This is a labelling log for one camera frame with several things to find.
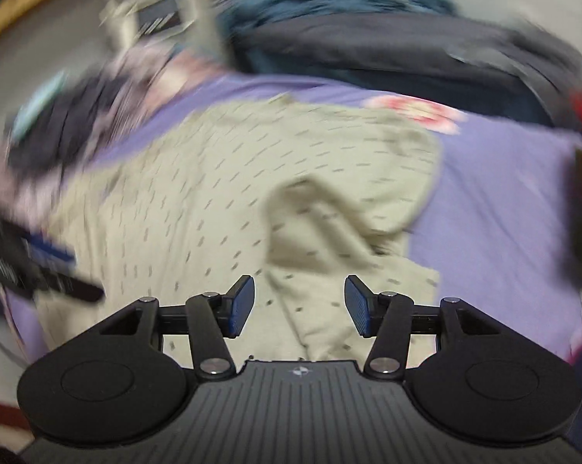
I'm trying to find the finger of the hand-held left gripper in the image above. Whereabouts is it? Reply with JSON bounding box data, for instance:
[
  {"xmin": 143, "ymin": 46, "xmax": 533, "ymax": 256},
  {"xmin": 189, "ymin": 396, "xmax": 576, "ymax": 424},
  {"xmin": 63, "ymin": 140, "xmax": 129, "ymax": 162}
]
[{"xmin": 21, "ymin": 231, "xmax": 105, "ymax": 305}]

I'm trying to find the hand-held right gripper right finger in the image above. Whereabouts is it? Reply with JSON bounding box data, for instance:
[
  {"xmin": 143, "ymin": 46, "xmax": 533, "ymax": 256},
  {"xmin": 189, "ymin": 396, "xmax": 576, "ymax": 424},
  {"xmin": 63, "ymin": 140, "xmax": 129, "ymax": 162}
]
[{"xmin": 344, "ymin": 275, "xmax": 507, "ymax": 382}]

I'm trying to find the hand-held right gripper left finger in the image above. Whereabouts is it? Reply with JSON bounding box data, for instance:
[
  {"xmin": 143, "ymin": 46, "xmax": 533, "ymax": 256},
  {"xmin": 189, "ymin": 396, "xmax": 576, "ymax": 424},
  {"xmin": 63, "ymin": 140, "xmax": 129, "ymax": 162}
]
[{"xmin": 95, "ymin": 275, "xmax": 256, "ymax": 382}]

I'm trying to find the green polka dot garment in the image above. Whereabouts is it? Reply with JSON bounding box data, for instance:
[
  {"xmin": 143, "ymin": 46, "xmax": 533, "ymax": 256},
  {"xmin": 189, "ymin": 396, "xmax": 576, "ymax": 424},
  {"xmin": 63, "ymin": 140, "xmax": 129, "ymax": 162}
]
[{"xmin": 34, "ymin": 96, "xmax": 441, "ymax": 363}]

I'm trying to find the pile of grey clothes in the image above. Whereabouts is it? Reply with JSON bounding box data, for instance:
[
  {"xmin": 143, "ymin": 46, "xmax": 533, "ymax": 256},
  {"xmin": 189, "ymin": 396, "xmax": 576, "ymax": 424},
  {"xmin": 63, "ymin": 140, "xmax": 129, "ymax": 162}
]
[{"xmin": 0, "ymin": 41, "xmax": 224, "ymax": 213}]

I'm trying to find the dark grey garment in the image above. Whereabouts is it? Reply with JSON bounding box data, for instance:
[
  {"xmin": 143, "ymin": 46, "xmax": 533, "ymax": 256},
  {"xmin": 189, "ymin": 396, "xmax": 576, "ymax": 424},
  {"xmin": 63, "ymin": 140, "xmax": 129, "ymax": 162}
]
[
  {"xmin": 216, "ymin": 0, "xmax": 582, "ymax": 129},
  {"xmin": 8, "ymin": 70, "xmax": 142, "ymax": 175}
]

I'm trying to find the light blue cloth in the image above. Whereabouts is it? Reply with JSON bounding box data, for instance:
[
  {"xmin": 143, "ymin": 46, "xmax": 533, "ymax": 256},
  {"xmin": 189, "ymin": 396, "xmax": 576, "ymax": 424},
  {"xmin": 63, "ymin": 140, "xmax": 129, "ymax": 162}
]
[{"xmin": 11, "ymin": 72, "xmax": 69, "ymax": 138}]

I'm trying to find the purple floral bed sheet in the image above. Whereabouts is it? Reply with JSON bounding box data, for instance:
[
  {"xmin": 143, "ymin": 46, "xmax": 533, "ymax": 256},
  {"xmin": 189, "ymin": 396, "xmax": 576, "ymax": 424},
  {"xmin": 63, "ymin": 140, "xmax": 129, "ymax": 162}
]
[{"xmin": 1, "ymin": 75, "xmax": 582, "ymax": 363}]

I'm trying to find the white appliance with control panel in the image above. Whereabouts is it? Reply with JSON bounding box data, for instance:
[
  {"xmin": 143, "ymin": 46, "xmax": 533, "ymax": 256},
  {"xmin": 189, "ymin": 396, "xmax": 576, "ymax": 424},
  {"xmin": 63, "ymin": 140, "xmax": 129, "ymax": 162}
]
[{"xmin": 97, "ymin": 0, "xmax": 229, "ymax": 51}]

